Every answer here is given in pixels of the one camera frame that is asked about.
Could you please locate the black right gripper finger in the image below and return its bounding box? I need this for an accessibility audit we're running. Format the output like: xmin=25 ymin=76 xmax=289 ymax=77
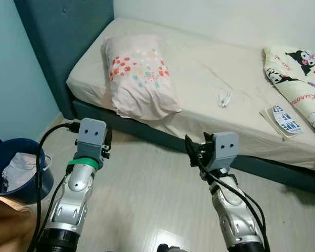
xmin=185 ymin=134 xmax=200 ymax=158

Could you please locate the pink pillow with dots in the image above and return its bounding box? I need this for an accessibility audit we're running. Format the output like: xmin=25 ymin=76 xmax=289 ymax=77
xmin=102 ymin=35 xmax=183 ymax=121

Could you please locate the cream cartoon print quilt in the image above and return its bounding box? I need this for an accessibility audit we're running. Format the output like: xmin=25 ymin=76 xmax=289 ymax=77
xmin=262 ymin=45 xmax=315 ymax=138

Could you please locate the person bare limb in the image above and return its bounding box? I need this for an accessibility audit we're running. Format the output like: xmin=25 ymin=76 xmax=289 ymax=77
xmin=0 ymin=193 xmax=37 ymax=252

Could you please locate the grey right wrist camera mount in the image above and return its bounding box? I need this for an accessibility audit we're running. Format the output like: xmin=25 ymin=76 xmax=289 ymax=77
xmin=204 ymin=131 xmax=239 ymax=171

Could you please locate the blue plastic bucket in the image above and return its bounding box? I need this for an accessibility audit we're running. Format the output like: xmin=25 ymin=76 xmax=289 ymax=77
xmin=0 ymin=138 xmax=54 ymax=205

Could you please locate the white crumpled cloth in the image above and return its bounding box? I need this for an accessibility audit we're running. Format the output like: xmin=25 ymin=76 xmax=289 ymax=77
xmin=1 ymin=152 xmax=50 ymax=192

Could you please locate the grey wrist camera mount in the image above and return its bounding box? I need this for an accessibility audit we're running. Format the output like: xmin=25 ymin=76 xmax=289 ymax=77
xmin=204 ymin=131 xmax=239 ymax=171
xmin=76 ymin=118 xmax=107 ymax=159

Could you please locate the cream book with blue print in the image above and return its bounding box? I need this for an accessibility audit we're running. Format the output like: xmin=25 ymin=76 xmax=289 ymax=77
xmin=259 ymin=105 xmax=305 ymax=140

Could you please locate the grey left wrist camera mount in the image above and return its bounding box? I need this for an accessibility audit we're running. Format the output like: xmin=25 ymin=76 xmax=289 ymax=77
xmin=76 ymin=118 xmax=107 ymax=159

